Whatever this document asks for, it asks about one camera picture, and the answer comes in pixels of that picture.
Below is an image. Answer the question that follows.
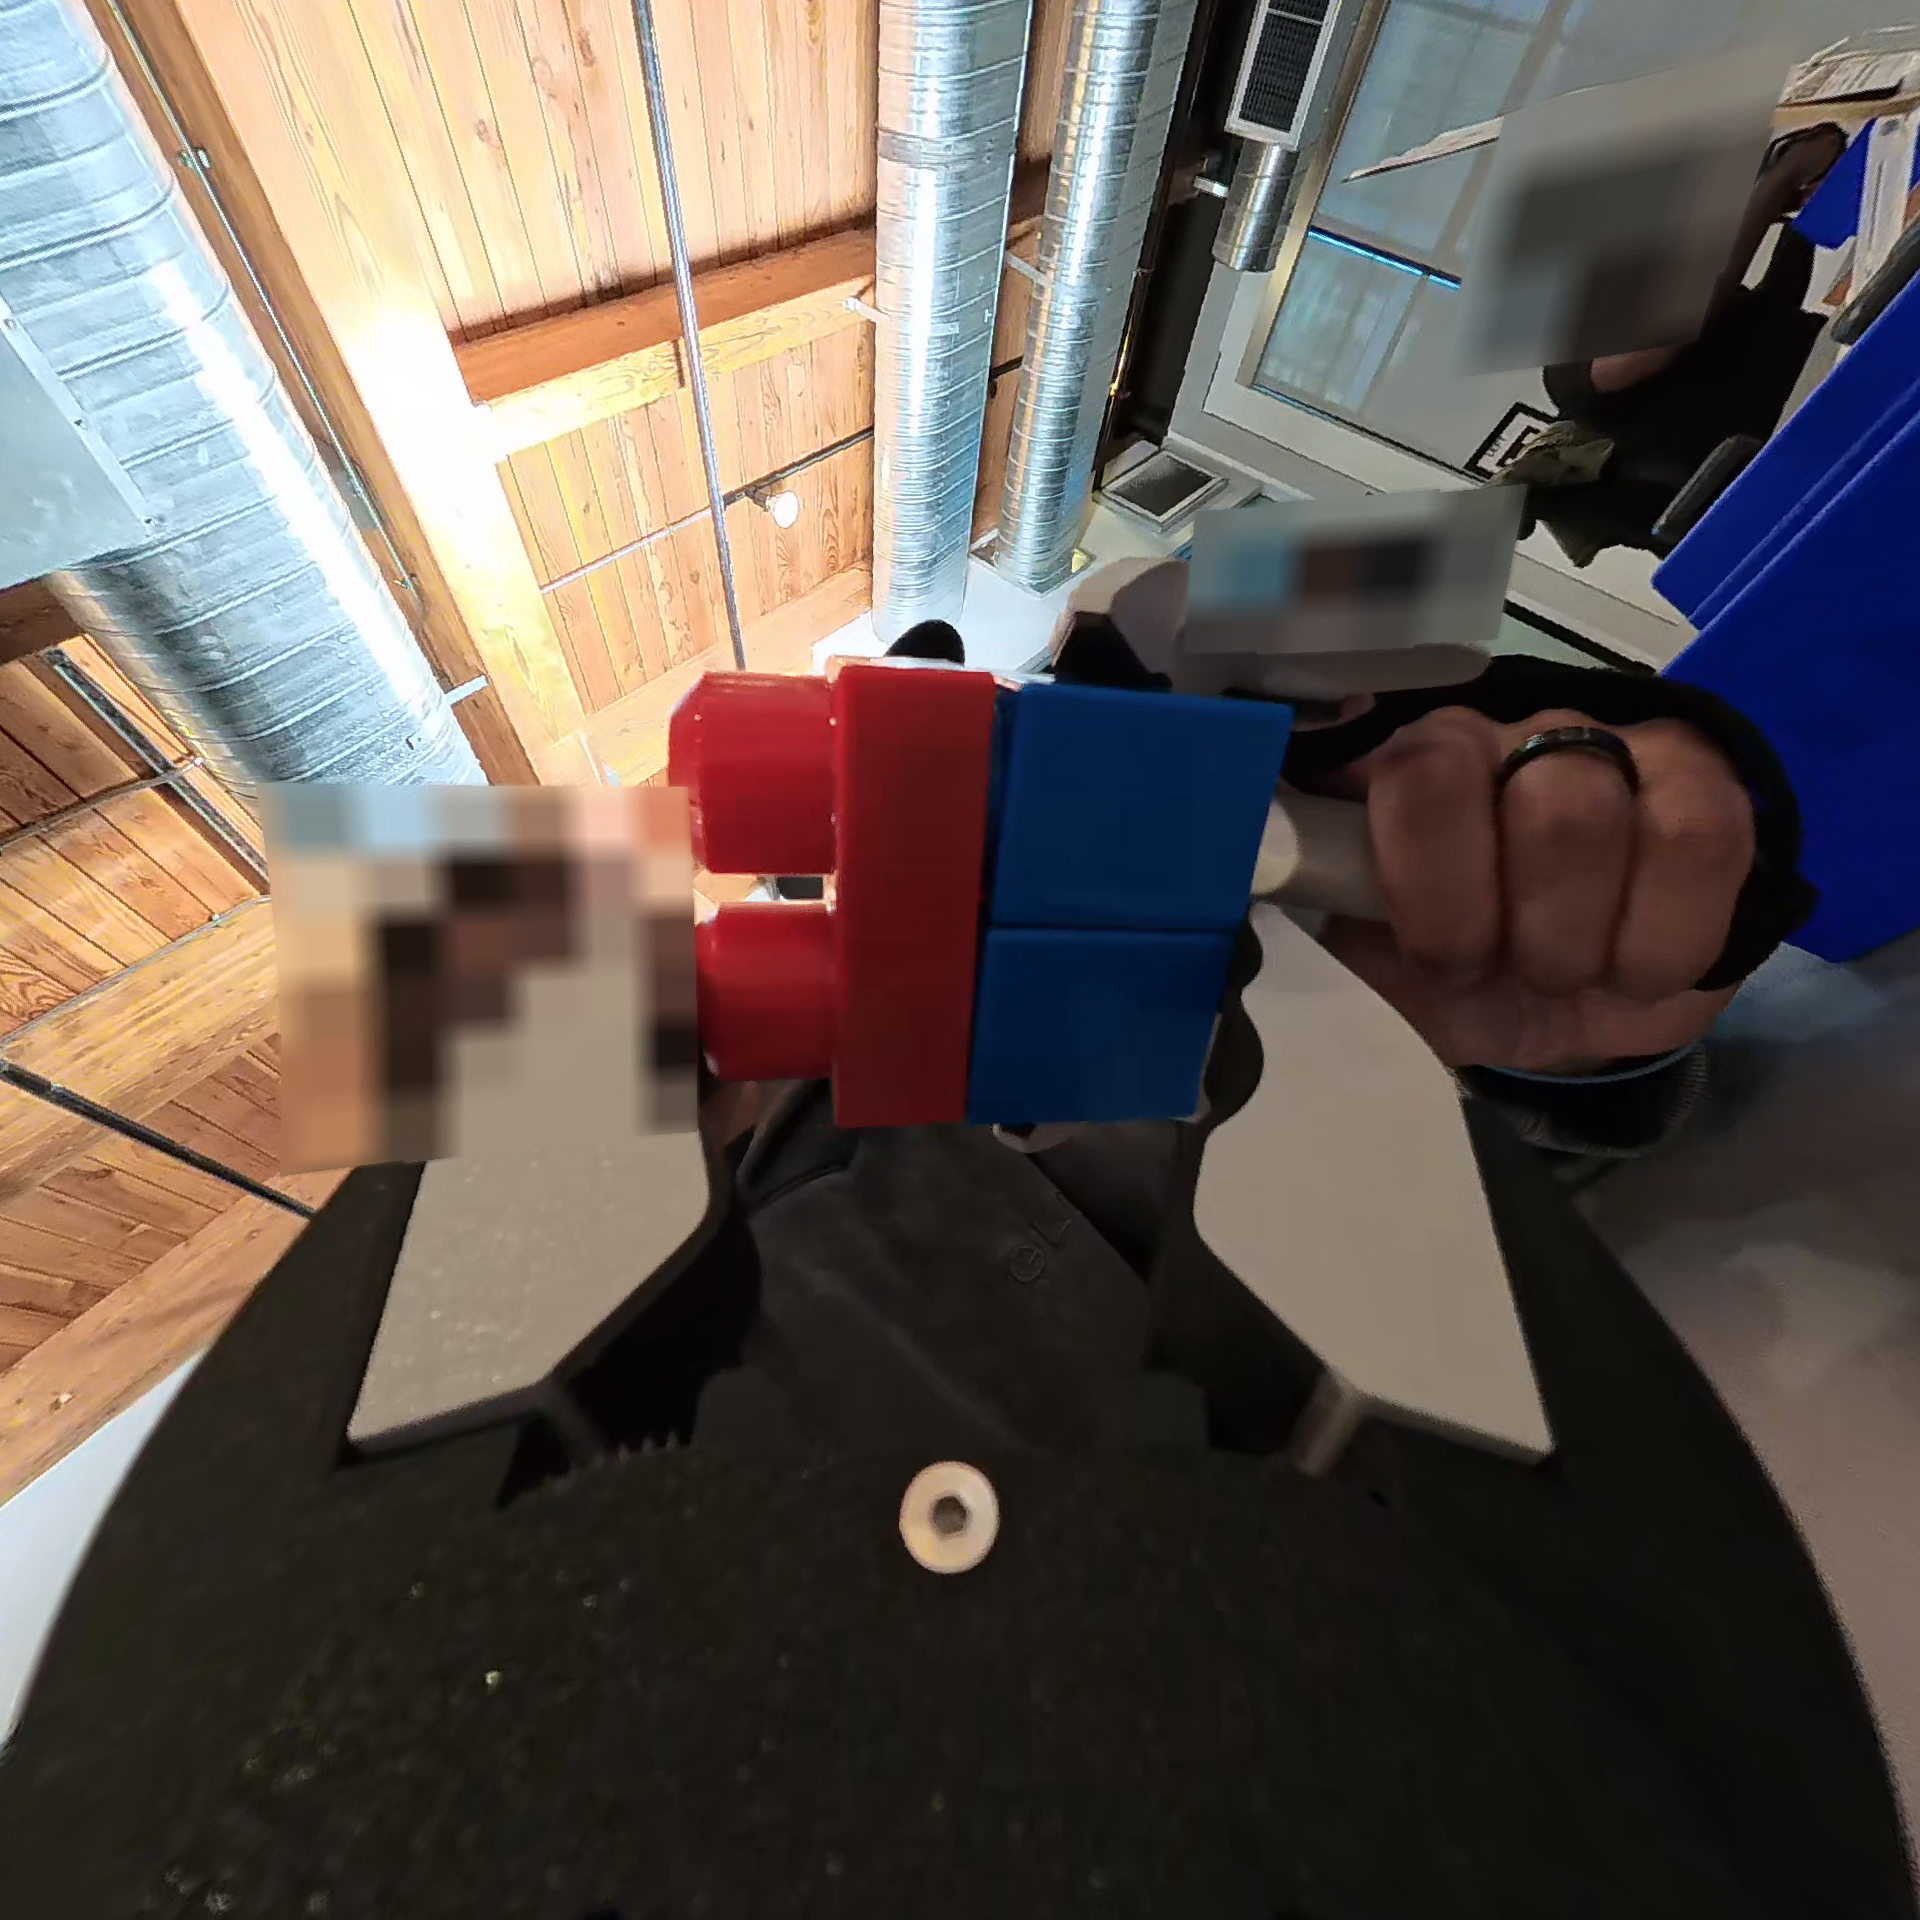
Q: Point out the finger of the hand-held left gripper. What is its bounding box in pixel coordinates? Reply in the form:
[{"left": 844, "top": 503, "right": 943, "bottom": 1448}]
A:
[
  {"left": 702, "top": 1118, "right": 1215, "bottom": 1449},
  {"left": 1047, "top": 556, "right": 1496, "bottom": 707}
]

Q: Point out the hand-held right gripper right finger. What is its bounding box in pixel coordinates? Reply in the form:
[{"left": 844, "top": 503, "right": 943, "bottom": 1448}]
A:
[{"left": 1142, "top": 904, "right": 1560, "bottom": 1480}]

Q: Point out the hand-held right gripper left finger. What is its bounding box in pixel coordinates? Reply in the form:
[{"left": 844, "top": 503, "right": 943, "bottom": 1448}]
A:
[{"left": 346, "top": 1128, "right": 764, "bottom": 1460}]

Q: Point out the blue toy block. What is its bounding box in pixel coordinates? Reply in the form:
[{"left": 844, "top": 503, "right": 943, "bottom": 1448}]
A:
[{"left": 989, "top": 681, "right": 1295, "bottom": 935}]

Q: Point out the blue one-stud block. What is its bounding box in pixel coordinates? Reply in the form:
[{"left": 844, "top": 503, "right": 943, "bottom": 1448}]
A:
[{"left": 964, "top": 927, "right": 1247, "bottom": 1129}]

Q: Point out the red two-stud block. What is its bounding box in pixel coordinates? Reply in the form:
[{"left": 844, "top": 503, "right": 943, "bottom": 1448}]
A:
[{"left": 668, "top": 664, "right": 1001, "bottom": 1129}]

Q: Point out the blue plastic bin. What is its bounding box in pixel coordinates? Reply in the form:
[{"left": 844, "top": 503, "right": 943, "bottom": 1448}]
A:
[{"left": 1649, "top": 113, "right": 1920, "bottom": 964}]

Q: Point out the person's left hand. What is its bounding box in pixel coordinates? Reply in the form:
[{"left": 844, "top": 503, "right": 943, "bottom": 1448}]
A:
[{"left": 1345, "top": 710, "right": 1762, "bottom": 1076}]

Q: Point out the small ceiling vent grille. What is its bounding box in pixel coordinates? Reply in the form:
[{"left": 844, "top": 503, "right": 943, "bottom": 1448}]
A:
[{"left": 1098, "top": 449, "right": 1226, "bottom": 529}]

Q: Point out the metal conduit pipe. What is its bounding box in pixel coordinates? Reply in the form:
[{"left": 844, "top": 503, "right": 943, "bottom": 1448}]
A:
[{"left": 630, "top": 0, "right": 751, "bottom": 672}]

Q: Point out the ceiling vent grille unit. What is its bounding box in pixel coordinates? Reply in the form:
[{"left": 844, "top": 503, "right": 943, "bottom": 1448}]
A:
[{"left": 1210, "top": 0, "right": 1345, "bottom": 275}]

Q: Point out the silver ventilation duct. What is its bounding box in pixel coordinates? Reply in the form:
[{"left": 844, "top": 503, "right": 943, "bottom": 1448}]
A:
[
  {"left": 976, "top": 0, "right": 1201, "bottom": 598},
  {"left": 870, "top": 0, "right": 1038, "bottom": 665},
  {"left": 0, "top": 0, "right": 485, "bottom": 818}
]

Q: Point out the black ceiling cable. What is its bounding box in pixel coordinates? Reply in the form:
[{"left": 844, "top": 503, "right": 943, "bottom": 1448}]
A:
[{"left": 0, "top": 1055, "right": 312, "bottom": 1222}]

